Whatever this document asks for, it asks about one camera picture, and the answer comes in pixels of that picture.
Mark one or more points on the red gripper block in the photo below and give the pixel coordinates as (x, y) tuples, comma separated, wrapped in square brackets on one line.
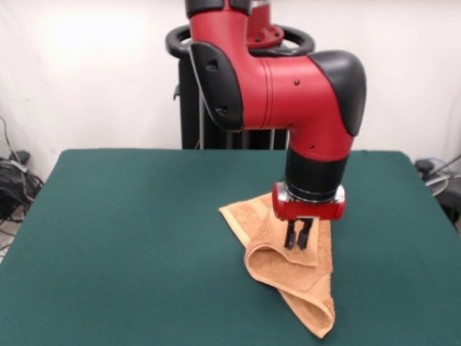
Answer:
[(309, 210)]

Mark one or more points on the red robot base flange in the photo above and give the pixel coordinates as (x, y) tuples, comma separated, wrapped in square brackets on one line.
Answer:
[(263, 29)]

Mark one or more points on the black power adapter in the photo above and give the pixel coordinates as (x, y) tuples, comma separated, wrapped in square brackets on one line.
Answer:
[(23, 156)]

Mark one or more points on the black round device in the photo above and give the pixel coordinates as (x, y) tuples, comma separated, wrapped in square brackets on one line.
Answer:
[(424, 166)]

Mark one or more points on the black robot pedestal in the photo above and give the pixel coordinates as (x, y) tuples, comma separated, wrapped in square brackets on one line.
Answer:
[(187, 90)]

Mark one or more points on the orange terry towel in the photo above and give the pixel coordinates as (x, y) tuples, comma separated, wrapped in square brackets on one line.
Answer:
[(273, 266)]

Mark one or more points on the black chair base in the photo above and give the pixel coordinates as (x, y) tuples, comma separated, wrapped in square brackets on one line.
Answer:
[(452, 205)]

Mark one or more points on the silver round stand base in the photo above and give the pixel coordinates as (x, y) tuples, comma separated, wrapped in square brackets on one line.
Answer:
[(437, 184)]

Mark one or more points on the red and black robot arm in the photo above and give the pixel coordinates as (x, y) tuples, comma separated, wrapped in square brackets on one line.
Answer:
[(281, 93)]

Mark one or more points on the dark green table cloth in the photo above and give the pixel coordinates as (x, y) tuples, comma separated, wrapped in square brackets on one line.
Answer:
[(108, 234)]

